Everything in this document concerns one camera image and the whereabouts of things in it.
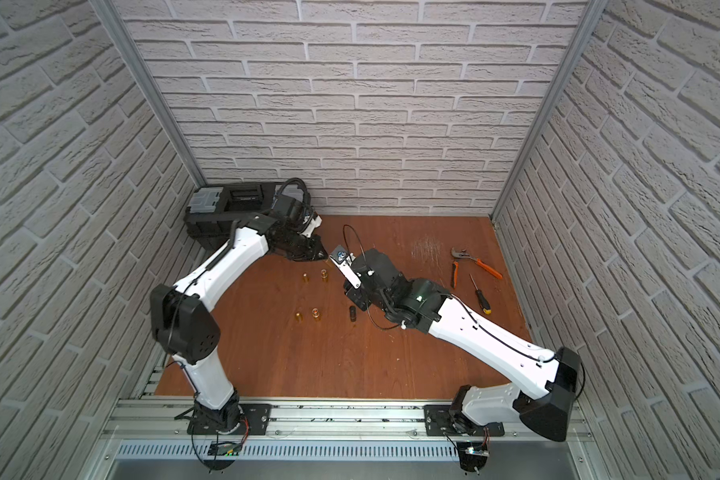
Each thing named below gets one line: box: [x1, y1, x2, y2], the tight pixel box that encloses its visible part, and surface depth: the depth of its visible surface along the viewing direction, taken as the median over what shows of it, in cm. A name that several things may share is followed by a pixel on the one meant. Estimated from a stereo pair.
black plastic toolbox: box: [183, 181, 278, 250], surface depth 102 cm
